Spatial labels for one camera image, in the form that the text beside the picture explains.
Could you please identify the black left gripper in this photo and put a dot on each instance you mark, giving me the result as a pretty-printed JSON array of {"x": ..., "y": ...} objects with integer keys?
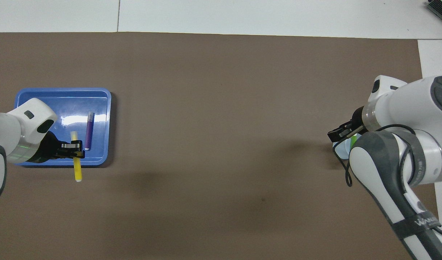
[{"x": 51, "y": 150}]

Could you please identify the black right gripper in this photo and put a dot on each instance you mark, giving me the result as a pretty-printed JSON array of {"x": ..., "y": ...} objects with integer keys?
[{"x": 358, "y": 119}]

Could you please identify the green marker pen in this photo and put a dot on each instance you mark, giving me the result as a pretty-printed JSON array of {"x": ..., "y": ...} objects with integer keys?
[{"x": 355, "y": 138}]

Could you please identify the yellow marker pen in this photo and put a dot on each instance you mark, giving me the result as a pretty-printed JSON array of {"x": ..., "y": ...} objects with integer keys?
[{"x": 77, "y": 169}]

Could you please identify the purple marker pen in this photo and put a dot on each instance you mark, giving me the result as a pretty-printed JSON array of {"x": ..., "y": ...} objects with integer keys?
[{"x": 89, "y": 130}]

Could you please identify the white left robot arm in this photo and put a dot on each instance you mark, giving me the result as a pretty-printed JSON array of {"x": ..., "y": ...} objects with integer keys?
[{"x": 11, "y": 133}]

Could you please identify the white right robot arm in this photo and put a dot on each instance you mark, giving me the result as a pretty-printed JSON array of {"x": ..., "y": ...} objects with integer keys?
[{"x": 416, "y": 108}]

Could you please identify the blue plastic tray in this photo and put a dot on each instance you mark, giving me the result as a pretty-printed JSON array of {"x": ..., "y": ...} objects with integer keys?
[{"x": 98, "y": 101}]

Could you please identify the translucent plastic cup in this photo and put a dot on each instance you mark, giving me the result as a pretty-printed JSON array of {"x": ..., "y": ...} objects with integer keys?
[{"x": 343, "y": 147}]

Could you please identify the brown table mat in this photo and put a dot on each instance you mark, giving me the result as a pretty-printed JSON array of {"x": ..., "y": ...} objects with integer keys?
[{"x": 220, "y": 72}]

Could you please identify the striped grey device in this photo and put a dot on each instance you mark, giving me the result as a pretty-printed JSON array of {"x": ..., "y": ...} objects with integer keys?
[{"x": 441, "y": 11}]

